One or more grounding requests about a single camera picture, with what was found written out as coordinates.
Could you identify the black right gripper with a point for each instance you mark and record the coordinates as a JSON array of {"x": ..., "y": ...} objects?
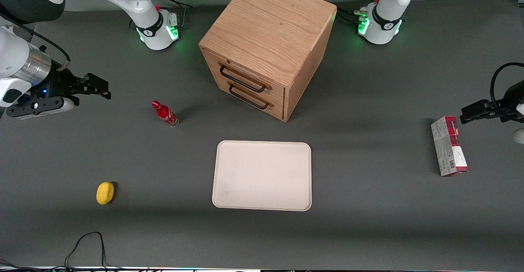
[{"x": 61, "y": 83}]

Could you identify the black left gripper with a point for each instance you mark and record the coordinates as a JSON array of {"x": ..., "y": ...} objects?
[{"x": 509, "y": 102}]

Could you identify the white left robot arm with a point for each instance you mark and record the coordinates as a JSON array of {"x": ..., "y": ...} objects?
[{"x": 389, "y": 18}]

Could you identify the wooden drawer cabinet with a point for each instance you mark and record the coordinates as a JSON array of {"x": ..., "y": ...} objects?
[{"x": 270, "y": 22}]

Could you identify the grey and red carton box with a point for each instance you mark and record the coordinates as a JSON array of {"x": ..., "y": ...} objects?
[{"x": 448, "y": 147}]

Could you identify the red cola bottle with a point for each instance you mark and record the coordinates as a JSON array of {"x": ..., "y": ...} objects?
[{"x": 164, "y": 113}]

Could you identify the yellow lemon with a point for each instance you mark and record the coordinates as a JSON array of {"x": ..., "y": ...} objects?
[{"x": 105, "y": 193}]

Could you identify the beige plastic tray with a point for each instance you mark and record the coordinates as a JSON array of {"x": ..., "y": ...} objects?
[{"x": 262, "y": 176}]

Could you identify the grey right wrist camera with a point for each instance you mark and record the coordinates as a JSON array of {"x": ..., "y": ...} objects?
[{"x": 37, "y": 106}]

